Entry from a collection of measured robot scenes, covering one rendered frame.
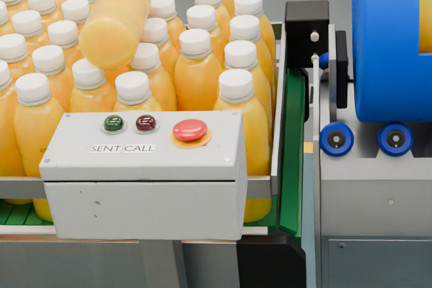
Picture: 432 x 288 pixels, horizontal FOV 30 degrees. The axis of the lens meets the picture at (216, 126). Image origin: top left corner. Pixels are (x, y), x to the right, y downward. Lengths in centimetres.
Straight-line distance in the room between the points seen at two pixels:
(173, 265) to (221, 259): 11
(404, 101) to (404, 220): 18
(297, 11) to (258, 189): 41
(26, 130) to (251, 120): 27
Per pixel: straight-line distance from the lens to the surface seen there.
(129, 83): 95
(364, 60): 95
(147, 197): 83
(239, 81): 93
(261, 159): 97
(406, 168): 107
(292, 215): 104
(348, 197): 108
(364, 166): 107
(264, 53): 107
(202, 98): 104
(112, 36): 96
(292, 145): 116
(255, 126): 94
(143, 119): 85
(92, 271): 107
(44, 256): 108
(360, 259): 117
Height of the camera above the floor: 157
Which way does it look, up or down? 34 degrees down
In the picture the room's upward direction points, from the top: 6 degrees counter-clockwise
